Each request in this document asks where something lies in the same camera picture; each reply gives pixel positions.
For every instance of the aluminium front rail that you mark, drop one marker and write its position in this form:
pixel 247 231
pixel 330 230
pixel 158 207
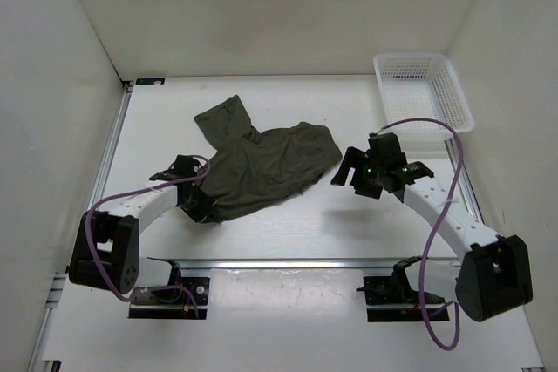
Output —
pixel 288 264

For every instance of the blue corner label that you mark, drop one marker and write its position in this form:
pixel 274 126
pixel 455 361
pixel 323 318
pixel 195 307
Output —
pixel 150 81

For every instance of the aluminium left rail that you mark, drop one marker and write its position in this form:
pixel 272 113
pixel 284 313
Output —
pixel 90 142

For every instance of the white plastic basket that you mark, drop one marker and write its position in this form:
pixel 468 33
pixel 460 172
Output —
pixel 421 85

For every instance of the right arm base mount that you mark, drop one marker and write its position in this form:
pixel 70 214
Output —
pixel 390 298

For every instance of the aluminium right rail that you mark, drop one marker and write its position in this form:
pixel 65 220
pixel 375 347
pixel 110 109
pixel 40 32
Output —
pixel 465 187

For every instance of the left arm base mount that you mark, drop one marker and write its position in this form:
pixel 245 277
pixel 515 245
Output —
pixel 167 291

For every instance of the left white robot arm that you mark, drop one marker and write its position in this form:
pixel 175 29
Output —
pixel 106 253

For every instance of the olive green shorts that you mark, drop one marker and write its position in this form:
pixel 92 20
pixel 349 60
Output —
pixel 252 170

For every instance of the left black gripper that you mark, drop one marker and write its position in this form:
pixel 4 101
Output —
pixel 207 205

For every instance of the aluminium rail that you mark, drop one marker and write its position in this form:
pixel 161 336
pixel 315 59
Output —
pixel 288 264
pixel 90 142
pixel 465 187

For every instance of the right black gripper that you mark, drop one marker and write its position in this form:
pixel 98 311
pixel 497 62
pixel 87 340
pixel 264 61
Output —
pixel 353 158

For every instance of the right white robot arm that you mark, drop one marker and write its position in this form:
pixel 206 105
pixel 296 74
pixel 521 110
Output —
pixel 494 275

